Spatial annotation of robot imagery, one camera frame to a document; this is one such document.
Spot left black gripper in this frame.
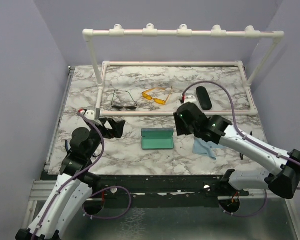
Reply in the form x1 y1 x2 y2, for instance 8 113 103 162
87 117 125 158

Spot blue-grey glasses case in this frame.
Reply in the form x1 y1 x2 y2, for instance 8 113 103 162
141 127 174 150

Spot light blue cleaning cloth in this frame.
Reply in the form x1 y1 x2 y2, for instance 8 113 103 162
192 137 225 160

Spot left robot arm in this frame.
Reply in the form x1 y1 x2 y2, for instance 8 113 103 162
15 117 126 240

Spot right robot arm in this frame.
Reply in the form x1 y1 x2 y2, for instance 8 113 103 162
173 102 300 199

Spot orange plastic sunglasses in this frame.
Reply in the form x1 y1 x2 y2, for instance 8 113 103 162
141 87 173 106

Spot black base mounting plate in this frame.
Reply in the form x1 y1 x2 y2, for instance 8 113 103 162
39 172 251 210

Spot black glasses case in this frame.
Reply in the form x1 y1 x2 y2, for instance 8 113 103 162
196 86 212 111

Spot white PVC pipe rack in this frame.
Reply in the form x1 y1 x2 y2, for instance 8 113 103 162
82 23 285 117

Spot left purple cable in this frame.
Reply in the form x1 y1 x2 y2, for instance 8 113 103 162
31 108 132 240

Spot purple cable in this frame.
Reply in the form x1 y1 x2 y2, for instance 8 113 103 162
182 81 300 218
31 108 132 240

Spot black wire-frame sunglasses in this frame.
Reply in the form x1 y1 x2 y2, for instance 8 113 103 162
110 89 139 111

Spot blue-handled pliers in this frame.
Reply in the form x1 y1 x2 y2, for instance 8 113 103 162
64 139 71 153

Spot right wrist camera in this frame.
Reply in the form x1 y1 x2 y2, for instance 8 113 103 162
180 94 197 104

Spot aluminium extrusion rail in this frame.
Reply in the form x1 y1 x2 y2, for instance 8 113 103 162
29 180 56 201

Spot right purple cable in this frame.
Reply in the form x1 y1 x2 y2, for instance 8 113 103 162
182 81 300 218

